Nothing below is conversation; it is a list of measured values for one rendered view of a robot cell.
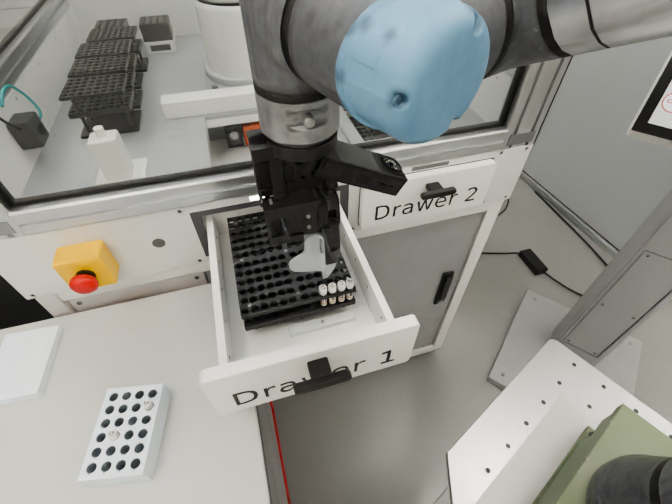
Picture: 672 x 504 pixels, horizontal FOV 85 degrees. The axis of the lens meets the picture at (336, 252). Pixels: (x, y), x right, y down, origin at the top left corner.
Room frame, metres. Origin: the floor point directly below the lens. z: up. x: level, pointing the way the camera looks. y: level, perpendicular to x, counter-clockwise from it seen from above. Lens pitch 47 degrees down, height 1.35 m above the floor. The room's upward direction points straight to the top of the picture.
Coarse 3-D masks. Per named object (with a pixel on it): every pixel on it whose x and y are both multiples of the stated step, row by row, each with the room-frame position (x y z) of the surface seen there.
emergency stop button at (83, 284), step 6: (78, 276) 0.37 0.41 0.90; (84, 276) 0.37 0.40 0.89; (90, 276) 0.37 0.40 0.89; (72, 282) 0.36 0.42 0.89; (78, 282) 0.36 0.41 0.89; (84, 282) 0.36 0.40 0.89; (90, 282) 0.37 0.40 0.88; (96, 282) 0.37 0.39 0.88; (72, 288) 0.36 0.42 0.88; (78, 288) 0.36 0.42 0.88; (84, 288) 0.36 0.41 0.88; (90, 288) 0.36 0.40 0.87; (96, 288) 0.37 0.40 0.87
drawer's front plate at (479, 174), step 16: (416, 176) 0.59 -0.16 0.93; (432, 176) 0.60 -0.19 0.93; (448, 176) 0.61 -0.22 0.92; (464, 176) 0.62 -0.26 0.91; (480, 176) 0.63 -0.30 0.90; (368, 192) 0.56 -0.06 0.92; (400, 192) 0.58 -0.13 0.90; (416, 192) 0.59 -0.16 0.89; (464, 192) 0.62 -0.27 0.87; (480, 192) 0.63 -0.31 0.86; (368, 208) 0.56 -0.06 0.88; (384, 208) 0.57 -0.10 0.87; (400, 208) 0.58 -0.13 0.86; (416, 208) 0.59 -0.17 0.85; (432, 208) 0.60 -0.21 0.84; (448, 208) 0.61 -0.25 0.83; (368, 224) 0.56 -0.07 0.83; (384, 224) 0.57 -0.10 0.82
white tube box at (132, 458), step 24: (120, 408) 0.20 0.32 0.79; (96, 432) 0.16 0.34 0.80; (120, 432) 0.16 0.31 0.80; (144, 432) 0.17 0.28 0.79; (96, 456) 0.14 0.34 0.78; (120, 456) 0.13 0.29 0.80; (144, 456) 0.13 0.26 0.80; (96, 480) 0.11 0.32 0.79; (120, 480) 0.11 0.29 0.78; (144, 480) 0.11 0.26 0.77
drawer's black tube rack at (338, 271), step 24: (240, 216) 0.51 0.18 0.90; (240, 240) 0.45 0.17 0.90; (264, 240) 0.45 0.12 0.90; (240, 264) 0.39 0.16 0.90; (264, 264) 0.39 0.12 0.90; (288, 264) 0.39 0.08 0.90; (336, 264) 0.39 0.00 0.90; (240, 288) 0.34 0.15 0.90; (264, 288) 0.37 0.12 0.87; (288, 288) 0.34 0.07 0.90; (312, 288) 0.37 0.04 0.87; (288, 312) 0.32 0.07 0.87; (312, 312) 0.32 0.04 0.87
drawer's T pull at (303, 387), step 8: (312, 360) 0.22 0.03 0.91; (320, 360) 0.22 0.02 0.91; (312, 368) 0.21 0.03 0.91; (320, 368) 0.21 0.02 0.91; (328, 368) 0.21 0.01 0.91; (312, 376) 0.20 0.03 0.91; (320, 376) 0.20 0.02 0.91; (328, 376) 0.20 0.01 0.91; (336, 376) 0.20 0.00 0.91; (344, 376) 0.20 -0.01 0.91; (296, 384) 0.19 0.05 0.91; (304, 384) 0.19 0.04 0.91; (312, 384) 0.19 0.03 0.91; (320, 384) 0.19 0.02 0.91; (328, 384) 0.19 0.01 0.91; (296, 392) 0.18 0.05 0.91; (304, 392) 0.18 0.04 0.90
